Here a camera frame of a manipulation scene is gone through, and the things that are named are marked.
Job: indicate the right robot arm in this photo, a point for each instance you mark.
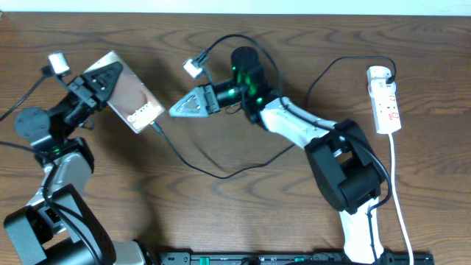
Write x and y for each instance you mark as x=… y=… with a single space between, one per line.
x=346 y=170

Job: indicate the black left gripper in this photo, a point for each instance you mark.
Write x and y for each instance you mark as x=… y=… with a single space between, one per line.
x=82 y=90

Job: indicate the white power strip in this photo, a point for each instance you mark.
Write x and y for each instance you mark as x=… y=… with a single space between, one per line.
x=383 y=98

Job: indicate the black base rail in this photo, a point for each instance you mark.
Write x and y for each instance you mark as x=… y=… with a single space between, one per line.
x=186 y=258

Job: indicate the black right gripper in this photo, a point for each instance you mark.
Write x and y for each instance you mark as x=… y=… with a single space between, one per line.
x=208 y=104

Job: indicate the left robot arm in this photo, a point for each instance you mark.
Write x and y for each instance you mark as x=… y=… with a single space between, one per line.
x=56 y=226

